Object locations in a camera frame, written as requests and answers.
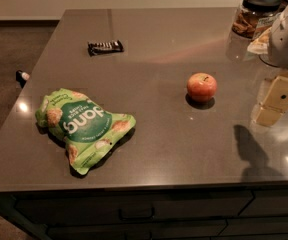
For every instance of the green rice chip bag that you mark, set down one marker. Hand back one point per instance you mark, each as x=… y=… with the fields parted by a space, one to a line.
x=88 y=131

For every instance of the glass jar with black lid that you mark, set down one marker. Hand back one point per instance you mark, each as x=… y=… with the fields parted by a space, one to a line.
x=250 y=12

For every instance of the dark drawer cabinet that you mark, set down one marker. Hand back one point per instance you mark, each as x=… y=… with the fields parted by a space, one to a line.
x=190 y=215

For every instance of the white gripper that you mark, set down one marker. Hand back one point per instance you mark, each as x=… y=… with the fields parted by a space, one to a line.
x=275 y=104

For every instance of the small object on floor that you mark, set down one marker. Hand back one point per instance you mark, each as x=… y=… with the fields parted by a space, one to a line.
x=22 y=76

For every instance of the dark chocolate bar wrapper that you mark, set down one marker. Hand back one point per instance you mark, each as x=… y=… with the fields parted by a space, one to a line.
x=101 y=48

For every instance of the red apple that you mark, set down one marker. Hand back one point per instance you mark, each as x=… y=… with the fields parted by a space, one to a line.
x=201 y=87

